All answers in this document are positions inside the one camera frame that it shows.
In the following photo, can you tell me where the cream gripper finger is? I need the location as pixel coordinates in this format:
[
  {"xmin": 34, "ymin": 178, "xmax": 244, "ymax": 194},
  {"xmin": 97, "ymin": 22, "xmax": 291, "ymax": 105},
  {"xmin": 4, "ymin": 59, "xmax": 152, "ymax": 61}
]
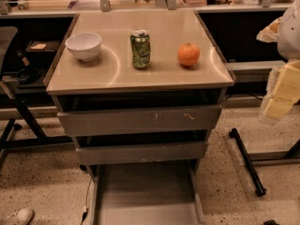
[{"xmin": 262, "ymin": 60, "xmax": 300, "ymax": 120}]

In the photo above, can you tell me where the green soda can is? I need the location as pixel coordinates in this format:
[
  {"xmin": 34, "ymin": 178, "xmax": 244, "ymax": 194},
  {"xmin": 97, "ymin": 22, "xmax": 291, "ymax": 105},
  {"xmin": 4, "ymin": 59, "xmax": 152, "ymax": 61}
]
[{"xmin": 130, "ymin": 30, "xmax": 151, "ymax": 68}]

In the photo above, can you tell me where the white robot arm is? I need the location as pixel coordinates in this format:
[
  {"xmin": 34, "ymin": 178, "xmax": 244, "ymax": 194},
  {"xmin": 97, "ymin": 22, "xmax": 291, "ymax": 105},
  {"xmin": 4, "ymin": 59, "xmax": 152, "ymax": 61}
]
[{"xmin": 256, "ymin": 0, "xmax": 300, "ymax": 125}]

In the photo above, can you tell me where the top grey drawer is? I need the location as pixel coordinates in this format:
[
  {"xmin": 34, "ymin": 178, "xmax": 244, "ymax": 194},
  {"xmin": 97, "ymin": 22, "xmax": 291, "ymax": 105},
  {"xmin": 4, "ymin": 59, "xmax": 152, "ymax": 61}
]
[{"xmin": 51, "ymin": 88, "xmax": 227, "ymax": 138}]

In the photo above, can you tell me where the grey drawer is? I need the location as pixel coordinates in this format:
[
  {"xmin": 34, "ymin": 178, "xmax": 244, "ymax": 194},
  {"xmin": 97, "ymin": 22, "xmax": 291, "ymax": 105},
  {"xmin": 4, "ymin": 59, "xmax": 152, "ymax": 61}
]
[
  {"xmin": 72, "ymin": 129, "xmax": 211, "ymax": 165},
  {"xmin": 51, "ymin": 88, "xmax": 227, "ymax": 138},
  {"xmin": 90, "ymin": 161, "xmax": 205, "ymax": 225}
]

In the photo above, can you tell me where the middle grey drawer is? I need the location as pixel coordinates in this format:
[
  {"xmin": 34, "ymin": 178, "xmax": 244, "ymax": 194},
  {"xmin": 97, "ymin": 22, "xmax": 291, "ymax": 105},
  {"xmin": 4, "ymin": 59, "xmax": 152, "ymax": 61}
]
[{"xmin": 72, "ymin": 129, "xmax": 211, "ymax": 165}]

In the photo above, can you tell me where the grey drawer cabinet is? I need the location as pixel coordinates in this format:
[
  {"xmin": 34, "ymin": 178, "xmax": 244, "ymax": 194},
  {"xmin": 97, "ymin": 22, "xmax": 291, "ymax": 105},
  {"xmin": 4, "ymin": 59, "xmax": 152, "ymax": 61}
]
[{"xmin": 47, "ymin": 9, "xmax": 233, "ymax": 225}]

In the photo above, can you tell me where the bottom grey drawer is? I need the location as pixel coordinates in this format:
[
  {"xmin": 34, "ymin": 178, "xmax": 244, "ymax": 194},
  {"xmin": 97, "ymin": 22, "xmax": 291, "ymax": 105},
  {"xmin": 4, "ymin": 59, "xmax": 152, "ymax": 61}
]
[{"xmin": 90, "ymin": 161, "xmax": 205, "ymax": 225}]

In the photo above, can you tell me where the black table leg base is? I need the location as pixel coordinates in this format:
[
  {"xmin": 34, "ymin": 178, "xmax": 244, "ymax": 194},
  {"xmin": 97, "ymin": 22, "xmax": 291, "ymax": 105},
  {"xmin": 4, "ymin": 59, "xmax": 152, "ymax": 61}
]
[{"xmin": 229, "ymin": 128, "xmax": 266, "ymax": 197}]

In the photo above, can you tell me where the orange fruit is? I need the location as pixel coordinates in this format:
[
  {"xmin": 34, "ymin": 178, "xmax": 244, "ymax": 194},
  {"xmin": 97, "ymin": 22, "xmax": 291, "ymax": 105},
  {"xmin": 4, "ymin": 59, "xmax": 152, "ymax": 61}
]
[{"xmin": 177, "ymin": 43, "xmax": 200, "ymax": 67}]

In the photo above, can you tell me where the white ceramic bowl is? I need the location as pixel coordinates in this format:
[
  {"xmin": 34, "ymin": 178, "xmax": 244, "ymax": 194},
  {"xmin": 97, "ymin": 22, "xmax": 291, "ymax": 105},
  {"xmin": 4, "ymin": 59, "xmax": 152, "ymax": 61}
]
[{"xmin": 65, "ymin": 32, "xmax": 102, "ymax": 61}]

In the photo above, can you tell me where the black box with label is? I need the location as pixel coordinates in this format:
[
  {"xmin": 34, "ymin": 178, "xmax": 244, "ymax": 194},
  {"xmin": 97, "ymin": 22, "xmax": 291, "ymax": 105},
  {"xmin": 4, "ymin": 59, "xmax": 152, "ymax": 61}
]
[{"xmin": 25, "ymin": 40, "xmax": 60, "ymax": 53}]

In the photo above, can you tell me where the white shoe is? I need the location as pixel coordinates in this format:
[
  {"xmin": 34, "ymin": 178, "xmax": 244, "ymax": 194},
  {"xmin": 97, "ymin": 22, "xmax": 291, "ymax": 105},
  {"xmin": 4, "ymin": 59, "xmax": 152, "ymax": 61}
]
[{"xmin": 0, "ymin": 207, "xmax": 36, "ymax": 225}]

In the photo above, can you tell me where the white floor cable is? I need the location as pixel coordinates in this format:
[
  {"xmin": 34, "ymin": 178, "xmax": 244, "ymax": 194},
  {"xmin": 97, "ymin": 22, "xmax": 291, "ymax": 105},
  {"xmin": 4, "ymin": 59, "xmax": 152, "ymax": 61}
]
[{"xmin": 80, "ymin": 176, "xmax": 94, "ymax": 225}]

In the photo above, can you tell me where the black desk frame left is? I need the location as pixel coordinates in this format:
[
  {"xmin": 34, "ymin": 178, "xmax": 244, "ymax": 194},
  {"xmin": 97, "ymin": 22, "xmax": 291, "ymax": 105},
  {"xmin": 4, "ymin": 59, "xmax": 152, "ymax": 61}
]
[{"xmin": 0, "ymin": 75, "xmax": 74, "ymax": 171}]

